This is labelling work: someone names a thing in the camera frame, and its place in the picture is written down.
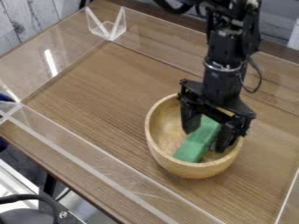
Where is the brown wooden bowl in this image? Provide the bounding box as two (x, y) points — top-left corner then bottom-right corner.
(144, 94), (243, 179)

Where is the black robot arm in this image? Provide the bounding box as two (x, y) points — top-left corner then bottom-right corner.
(153, 0), (261, 153)

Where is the green rectangular block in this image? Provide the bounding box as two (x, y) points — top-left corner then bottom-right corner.
(172, 115), (220, 163)

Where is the clear acrylic tray enclosure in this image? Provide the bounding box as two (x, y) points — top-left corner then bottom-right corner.
(0, 1), (299, 224)

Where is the black table leg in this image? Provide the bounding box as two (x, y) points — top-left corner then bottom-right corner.
(42, 174), (57, 196)

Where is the metal bracket with screw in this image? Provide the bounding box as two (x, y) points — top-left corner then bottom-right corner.
(37, 192), (86, 224)

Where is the black cable bottom left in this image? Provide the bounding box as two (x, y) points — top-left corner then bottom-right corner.
(0, 192), (54, 224)

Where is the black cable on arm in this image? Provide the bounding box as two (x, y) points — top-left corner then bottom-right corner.
(237, 56), (264, 95)

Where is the blue object left edge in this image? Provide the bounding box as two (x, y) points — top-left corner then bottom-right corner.
(0, 92), (16, 152)

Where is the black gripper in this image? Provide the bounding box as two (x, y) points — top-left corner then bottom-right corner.
(177, 58), (257, 153)

